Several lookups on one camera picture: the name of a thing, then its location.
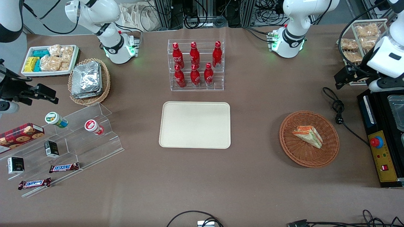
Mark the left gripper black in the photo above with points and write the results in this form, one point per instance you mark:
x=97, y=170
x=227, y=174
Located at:
x=360, y=70

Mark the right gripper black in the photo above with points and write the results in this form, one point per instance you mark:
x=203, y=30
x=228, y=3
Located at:
x=10, y=86

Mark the triangular sandwich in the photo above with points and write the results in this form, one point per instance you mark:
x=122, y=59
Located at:
x=307, y=135

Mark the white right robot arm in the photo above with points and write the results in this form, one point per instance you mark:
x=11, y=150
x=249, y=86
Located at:
x=110, y=41

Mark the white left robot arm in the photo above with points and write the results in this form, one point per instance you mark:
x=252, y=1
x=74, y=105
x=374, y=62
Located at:
x=293, y=31

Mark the white rectangular snack tray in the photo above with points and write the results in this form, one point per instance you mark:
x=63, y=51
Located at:
x=47, y=73

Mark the light tan wicker basket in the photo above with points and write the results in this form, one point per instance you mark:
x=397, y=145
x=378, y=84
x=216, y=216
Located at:
x=90, y=101

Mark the brown round wicker basket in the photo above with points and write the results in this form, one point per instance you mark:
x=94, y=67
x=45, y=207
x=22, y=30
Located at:
x=303, y=156

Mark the beige plastic serving tray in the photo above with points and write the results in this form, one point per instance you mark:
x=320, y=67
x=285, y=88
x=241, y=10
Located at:
x=189, y=126

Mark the brown pastry snack pack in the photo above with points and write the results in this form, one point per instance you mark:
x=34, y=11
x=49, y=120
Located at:
x=367, y=30
x=348, y=44
x=353, y=56
x=371, y=43

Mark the green lidded yogurt cup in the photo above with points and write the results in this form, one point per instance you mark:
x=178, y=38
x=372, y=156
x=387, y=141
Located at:
x=52, y=118

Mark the teal snack packet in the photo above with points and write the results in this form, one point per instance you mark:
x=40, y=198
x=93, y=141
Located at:
x=41, y=53
x=38, y=66

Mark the yellow snack packet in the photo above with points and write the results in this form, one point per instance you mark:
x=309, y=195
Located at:
x=31, y=64

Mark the clear rice cracker pack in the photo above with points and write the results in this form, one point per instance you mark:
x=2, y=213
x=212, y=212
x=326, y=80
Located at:
x=65, y=66
x=50, y=63
x=67, y=53
x=54, y=50

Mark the red tartan cookie box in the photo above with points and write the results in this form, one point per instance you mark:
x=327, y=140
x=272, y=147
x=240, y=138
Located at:
x=19, y=134

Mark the silver foil pack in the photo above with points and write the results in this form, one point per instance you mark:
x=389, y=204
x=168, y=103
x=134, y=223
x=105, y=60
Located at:
x=86, y=77
x=85, y=96

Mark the small black carton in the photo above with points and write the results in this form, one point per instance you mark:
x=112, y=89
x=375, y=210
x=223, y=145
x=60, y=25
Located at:
x=15, y=165
x=51, y=148

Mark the clear plastic container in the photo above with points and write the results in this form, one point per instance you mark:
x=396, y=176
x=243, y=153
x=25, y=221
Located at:
x=397, y=113

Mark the red lidded yogurt cup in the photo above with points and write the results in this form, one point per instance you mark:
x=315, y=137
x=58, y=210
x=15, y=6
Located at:
x=91, y=125

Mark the Snickers chocolate bar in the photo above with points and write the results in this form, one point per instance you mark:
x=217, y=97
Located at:
x=64, y=167
x=34, y=183

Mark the clear acrylic tiered stand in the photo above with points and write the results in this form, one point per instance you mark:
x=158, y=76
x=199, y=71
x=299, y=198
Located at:
x=94, y=148

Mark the black machine with yellow panel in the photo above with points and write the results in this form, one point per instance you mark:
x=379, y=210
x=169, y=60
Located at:
x=383, y=157

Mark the beige cloth bag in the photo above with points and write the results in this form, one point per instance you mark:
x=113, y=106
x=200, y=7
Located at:
x=142, y=17

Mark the red cola bottle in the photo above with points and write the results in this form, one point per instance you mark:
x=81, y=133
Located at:
x=195, y=77
x=208, y=75
x=217, y=54
x=177, y=55
x=194, y=54
x=180, y=78

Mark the clear acrylic bottle rack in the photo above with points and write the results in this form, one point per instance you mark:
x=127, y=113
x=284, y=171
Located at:
x=203, y=55

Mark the small grey device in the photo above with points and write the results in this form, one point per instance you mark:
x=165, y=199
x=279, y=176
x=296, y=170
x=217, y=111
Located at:
x=205, y=224

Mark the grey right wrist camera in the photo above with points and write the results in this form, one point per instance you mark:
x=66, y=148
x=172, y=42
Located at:
x=8, y=107

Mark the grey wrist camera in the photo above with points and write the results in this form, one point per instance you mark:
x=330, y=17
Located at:
x=8, y=107
x=386, y=85

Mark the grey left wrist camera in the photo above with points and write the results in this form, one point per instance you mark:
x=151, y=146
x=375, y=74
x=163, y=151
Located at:
x=386, y=85

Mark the aluminium frame post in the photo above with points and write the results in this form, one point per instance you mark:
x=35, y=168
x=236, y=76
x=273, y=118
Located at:
x=249, y=12
x=164, y=12

